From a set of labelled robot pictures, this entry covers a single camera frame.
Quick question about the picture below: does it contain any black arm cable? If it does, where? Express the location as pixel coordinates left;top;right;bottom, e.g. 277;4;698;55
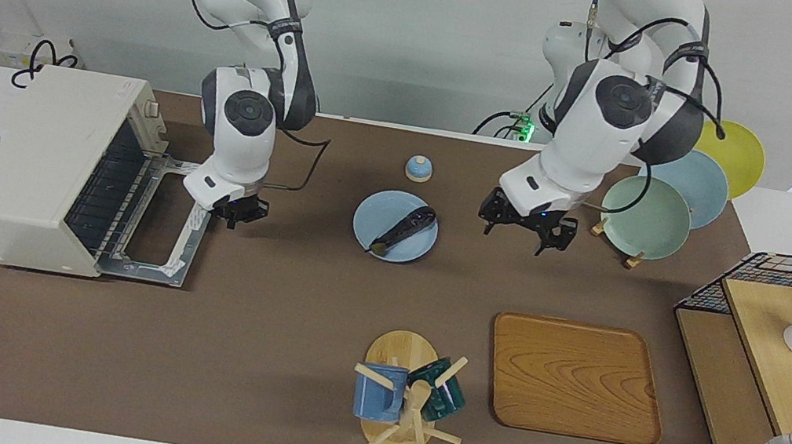
557;0;748;230
147;0;356;200

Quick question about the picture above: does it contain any small blue knobbed lid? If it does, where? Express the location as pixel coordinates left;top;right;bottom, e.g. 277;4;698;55
403;153;436;184

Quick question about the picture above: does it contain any black wire basket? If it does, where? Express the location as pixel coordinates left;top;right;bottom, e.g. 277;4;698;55
660;237;792;419

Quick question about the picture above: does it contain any cream toaster oven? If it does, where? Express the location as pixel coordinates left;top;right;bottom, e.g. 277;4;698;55
0;57;177;289

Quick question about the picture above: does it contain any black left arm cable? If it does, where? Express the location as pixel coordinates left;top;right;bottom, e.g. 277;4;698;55
557;0;748;230

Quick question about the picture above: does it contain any brown table mat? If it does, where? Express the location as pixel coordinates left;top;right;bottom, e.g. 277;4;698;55
0;64;792;444

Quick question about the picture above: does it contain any dark purple eggplant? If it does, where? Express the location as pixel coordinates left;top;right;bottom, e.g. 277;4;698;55
368;199;439;264

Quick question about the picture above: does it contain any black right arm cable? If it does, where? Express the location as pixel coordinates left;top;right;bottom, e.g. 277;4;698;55
147;0;356;200

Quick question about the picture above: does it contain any glass oven door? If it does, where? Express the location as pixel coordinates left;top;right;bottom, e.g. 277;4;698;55
92;146;221;293

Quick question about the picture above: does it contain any wooden serving tray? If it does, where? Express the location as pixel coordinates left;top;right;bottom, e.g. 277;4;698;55
478;308;678;444

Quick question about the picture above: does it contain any blue mug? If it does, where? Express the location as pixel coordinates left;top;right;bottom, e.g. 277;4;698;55
349;360;411;427

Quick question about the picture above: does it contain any dark green mug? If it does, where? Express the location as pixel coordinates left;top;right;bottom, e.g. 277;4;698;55
402;351;473;428

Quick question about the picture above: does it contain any yellow plate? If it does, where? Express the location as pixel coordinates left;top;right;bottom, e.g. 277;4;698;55
685;116;772;205

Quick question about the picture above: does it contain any wooden shelf unit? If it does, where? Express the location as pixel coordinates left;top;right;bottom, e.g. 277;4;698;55
653;269;792;444

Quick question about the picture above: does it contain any small light blue plate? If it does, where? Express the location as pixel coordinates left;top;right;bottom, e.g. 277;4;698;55
347;184;445;270

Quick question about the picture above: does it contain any pale green plate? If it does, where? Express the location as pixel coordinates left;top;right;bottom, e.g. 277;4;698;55
593;169;699;267

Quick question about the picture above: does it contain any large light blue plate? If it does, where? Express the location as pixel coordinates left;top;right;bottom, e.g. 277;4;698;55
641;144;735;235

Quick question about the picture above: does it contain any wooden mug tree stand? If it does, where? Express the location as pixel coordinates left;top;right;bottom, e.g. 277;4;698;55
342;323;480;444

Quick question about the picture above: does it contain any white power strip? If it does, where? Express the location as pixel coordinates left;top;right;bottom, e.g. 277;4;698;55
0;28;88;78

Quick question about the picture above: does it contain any green lit control box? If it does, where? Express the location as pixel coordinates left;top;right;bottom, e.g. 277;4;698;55
505;110;539;144

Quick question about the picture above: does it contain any wooden plate rack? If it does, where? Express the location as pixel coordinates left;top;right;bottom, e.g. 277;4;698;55
585;212;653;272

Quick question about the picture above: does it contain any black power cord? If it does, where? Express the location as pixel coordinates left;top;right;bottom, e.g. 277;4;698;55
9;35;85;97

